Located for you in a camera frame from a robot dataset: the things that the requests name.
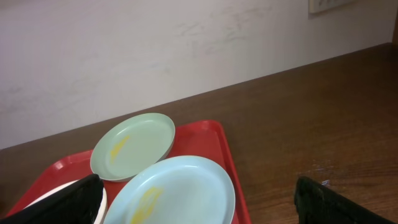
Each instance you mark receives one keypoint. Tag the red plastic tray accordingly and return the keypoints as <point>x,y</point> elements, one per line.
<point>202,138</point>

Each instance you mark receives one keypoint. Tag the white plate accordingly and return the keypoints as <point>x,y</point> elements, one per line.
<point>103,208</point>

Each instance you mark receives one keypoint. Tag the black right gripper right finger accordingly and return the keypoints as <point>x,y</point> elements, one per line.
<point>317,204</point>

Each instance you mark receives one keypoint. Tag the light blue plate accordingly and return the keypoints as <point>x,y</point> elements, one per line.
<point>178,190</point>

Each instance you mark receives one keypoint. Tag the light green plate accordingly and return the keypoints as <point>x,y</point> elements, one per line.
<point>132,146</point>

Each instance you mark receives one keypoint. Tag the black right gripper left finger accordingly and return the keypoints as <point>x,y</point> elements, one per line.
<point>77,203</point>

